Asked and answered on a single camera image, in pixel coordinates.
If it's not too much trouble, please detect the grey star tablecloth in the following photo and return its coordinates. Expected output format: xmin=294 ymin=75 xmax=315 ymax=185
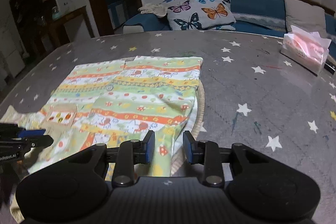
xmin=1 ymin=30 xmax=335 ymax=223

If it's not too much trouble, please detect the small black remote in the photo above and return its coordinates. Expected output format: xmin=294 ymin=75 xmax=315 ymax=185
xmin=324 ymin=60 xmax=336 ymax=74

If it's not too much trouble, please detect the crumpled beige cloth on sofa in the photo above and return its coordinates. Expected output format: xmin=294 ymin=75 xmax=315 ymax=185
xmin=138 ymin=3 xmax=167 ymax=18

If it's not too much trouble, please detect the dark wooden side table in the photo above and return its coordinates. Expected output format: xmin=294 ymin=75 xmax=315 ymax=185
xmin=48 ymin=5 xmax=95 ymax=54

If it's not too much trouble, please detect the butterfly print pillow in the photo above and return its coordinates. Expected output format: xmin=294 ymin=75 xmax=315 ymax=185
xmin=163 ymin=0 xmax=236 ymax=31

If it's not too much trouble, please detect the colourful patterned child garment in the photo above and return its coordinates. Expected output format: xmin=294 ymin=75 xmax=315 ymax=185
xmin=1 ymin=56 xmax=203 ymax=176

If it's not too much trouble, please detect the dark shelf cabinet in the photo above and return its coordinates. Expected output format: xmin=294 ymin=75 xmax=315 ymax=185
xmin=9 ymin=0 xmax=57 ymax=57

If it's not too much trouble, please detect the beige cushion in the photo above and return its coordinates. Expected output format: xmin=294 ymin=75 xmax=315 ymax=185
xmin=284 ymin=0 xmax=327 ymax=38

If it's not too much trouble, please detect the blue sofa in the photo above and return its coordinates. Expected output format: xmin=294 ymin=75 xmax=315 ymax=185
xmin=122 ymin=0 xmax=336 ymax=40

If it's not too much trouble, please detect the pink tissue pack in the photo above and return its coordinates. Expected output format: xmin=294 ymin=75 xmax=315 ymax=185
xmin=280 ymin=25 xmax=331 ymax=76

